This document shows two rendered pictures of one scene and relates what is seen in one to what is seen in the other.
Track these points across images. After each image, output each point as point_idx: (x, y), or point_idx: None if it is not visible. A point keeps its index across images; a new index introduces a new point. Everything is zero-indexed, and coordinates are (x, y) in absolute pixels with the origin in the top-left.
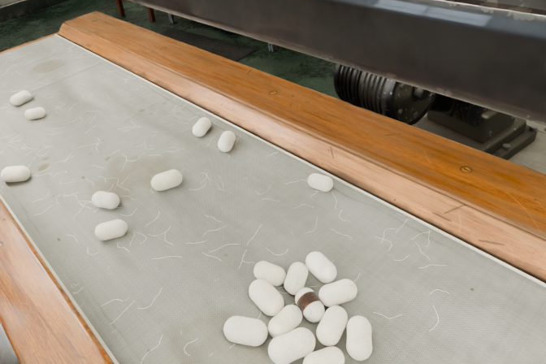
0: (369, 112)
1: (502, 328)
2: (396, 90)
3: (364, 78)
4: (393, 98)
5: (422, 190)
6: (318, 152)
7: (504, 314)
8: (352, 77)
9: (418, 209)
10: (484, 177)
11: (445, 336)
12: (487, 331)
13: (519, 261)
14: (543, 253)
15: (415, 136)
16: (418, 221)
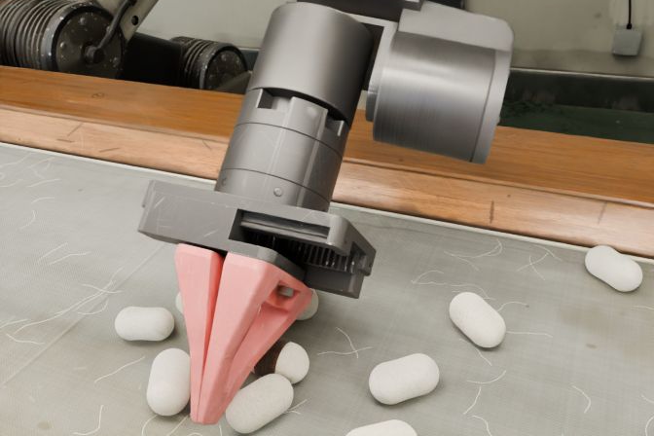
0: (8, 67)
1: (98, 209)
2: (56, 51)
3: (18, 43)
4: (55, 60)
5: (45, 120)
6: None
7: (106, 199)
8: (6, 46)
9: (42, 140)
10: (115, 97)
11: (36, 229)
12: (82, 215)
13: (133, 158)
14: (152, 143)
15: (54, 79)
16: (43, 152)
